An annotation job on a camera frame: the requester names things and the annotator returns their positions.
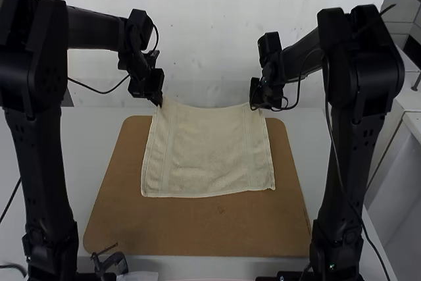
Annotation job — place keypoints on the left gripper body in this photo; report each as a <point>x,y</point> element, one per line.
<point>146,83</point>

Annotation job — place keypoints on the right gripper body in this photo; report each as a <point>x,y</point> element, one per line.
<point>273,87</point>

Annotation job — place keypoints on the pale towel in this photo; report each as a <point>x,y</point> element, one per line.
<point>210,149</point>

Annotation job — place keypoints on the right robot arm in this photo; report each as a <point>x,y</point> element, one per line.
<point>343,162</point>

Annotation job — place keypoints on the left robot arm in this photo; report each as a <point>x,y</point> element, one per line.
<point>39,162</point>

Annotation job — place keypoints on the cork mat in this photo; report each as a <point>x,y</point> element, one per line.
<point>197,225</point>

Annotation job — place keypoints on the black clamp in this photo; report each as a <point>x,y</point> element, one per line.
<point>110,259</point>

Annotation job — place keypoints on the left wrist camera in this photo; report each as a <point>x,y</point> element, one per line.
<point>152,56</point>

